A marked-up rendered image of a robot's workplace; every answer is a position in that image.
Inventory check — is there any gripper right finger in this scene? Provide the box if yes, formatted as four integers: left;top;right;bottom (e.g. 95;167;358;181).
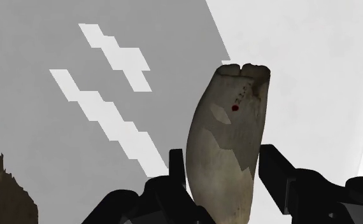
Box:
258;144;363;224

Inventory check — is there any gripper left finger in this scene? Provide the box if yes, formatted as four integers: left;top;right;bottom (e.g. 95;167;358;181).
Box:
81;148;217;224

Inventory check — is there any dark brown rough object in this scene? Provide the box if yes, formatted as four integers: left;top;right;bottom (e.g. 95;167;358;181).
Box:
0;104;39;224

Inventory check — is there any beige tooth-shaped object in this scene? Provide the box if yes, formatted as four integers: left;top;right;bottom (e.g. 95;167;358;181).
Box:
185;63;271;224

